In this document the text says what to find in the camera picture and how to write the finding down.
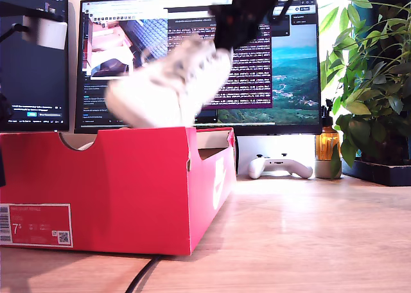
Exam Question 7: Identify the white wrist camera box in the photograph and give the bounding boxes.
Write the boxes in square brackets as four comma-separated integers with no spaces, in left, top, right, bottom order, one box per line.
[11,14,68,51]

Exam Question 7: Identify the green leafy houseplant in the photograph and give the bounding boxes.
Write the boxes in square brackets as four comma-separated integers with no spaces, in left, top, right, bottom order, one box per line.
[317,0,411,168]

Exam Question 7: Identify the small pale grey pot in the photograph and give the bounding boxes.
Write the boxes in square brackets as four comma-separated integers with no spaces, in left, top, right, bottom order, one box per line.
[314,159,343,181]

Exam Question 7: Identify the black cable on table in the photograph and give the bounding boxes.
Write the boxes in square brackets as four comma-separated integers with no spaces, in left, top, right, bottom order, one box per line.
[125,256,163,293]

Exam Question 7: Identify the narrow black computer monitor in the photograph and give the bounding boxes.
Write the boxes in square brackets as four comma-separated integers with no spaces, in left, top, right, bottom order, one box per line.
[0,0,71,134]

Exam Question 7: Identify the black planter tray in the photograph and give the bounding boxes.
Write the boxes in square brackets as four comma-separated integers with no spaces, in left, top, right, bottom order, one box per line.
[340,159,411,187]

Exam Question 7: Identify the amber bottle with black pump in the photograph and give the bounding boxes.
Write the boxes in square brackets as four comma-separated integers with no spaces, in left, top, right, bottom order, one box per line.
[314,99,340,162]

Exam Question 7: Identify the red cardboard shoebox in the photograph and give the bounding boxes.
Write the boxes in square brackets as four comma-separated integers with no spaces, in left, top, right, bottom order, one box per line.
[0,127,237,256]

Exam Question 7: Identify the wide black computer monitor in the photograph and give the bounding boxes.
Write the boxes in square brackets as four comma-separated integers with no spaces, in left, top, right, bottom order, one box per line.
[74,0,323,136]

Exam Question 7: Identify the white game controller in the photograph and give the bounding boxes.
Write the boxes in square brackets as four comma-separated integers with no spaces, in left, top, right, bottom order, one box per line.
[247,154,314,181]

